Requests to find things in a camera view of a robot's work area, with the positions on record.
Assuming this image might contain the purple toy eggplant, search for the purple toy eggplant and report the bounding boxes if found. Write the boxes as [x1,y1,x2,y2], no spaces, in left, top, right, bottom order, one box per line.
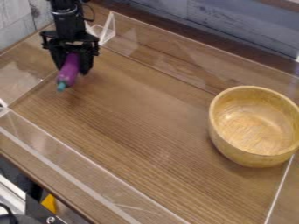
[57,53,81,91]

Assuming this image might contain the yellow object under table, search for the yellow object under table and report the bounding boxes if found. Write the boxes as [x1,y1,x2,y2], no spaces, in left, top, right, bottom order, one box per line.
[42,194,58,213]

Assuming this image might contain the black cable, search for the black cable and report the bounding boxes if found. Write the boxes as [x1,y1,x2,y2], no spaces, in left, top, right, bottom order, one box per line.
[0,202,19,224]

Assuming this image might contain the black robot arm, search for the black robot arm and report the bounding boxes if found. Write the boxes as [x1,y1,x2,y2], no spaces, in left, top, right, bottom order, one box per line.
[41,0,99,75]

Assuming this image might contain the brown wooden bowl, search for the brown wooden bowl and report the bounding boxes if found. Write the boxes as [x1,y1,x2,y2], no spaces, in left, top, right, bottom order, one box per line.
[209,86,299,168]

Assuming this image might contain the clear acrylic wall enclosure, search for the clear acrylic wall enclosure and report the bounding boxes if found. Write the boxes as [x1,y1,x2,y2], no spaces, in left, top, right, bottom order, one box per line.
[0,9,299,224]

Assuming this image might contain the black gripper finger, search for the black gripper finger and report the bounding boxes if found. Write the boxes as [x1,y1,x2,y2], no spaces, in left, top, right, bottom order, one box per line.
[79,47,94,75]
[51,47,69,69]

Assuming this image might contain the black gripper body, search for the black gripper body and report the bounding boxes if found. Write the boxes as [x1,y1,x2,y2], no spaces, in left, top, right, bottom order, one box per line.
[41,31,99,56]

